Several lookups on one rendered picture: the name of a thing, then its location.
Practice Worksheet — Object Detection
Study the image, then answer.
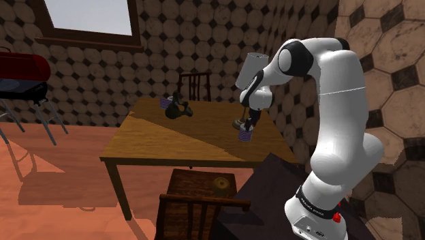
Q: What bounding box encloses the purple striped cup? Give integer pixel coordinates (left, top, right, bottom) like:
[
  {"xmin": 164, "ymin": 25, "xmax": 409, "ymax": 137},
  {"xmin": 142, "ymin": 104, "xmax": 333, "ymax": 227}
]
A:
[
  {"xmin": 159, "ymin": 95, "xmax": 174, "ymax": 110},
  {"xmin": 238, "ymin": 123, "xmax": 254, "ymax": 143}
]

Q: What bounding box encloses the white shade table lamp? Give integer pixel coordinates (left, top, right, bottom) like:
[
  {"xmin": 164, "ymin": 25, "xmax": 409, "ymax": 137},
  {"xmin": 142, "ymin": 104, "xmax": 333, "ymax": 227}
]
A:
[{"xmin": 232, "ymin": 52, "xmax": 270, "ymax": 131}]

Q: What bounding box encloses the dark wooden chair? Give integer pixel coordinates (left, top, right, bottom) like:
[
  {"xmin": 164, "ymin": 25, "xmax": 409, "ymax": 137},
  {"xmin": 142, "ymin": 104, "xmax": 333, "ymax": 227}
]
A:
[
  {"xmin": 177, "ymin": 72, "xmax": 213, "ymax": 102},
  {"xmin": 153, "ymin": 168, "xmax": 252, "ymax": 240}
]

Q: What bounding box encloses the olive round fruit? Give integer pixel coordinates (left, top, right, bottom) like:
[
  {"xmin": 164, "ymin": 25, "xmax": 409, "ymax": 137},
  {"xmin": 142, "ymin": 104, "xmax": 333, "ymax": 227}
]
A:
[{"xmin": 212, "ymin": 177, "xmax": 232, "ymax": 198}]

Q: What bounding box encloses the dark robot stand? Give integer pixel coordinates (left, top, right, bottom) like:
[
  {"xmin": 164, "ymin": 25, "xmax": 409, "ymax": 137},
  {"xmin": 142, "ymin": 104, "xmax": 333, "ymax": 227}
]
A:
[{"xmin": 208, "ymin": 152, "xmax": 377, "ymax": 240}]

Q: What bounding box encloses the wooden table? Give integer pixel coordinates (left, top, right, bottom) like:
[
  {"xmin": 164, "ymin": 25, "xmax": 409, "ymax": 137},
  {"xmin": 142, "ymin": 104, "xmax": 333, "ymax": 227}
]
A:
[{"xmin": 99, "ymin": 97, "xmax": 299, "ymax": 221}]

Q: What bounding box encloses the brown framed window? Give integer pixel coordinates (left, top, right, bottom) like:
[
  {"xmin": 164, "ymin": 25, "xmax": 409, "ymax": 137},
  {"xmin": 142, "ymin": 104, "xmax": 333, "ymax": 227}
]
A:
[{"xmin": 27, "ymin": 0, "xmax": 145, "ymax": 53}]

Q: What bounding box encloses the red barbecue grill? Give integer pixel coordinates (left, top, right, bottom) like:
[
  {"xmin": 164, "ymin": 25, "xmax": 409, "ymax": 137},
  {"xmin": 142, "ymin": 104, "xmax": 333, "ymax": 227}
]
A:
[{"xmin": 0, "ymin": 46, "xmax": 69, "ymax": 147}]

